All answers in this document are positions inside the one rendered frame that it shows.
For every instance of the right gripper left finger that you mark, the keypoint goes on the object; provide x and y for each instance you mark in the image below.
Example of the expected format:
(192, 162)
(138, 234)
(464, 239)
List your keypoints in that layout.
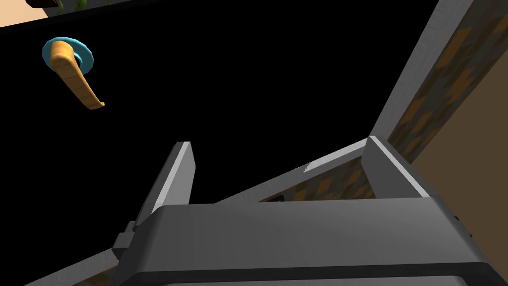
(174, 182)

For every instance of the black door leaf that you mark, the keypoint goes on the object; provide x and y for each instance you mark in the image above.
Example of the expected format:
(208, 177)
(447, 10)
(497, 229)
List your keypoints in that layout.
(246, 91)

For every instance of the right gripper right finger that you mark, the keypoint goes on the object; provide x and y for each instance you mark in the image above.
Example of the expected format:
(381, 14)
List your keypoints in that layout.
(387, 174)

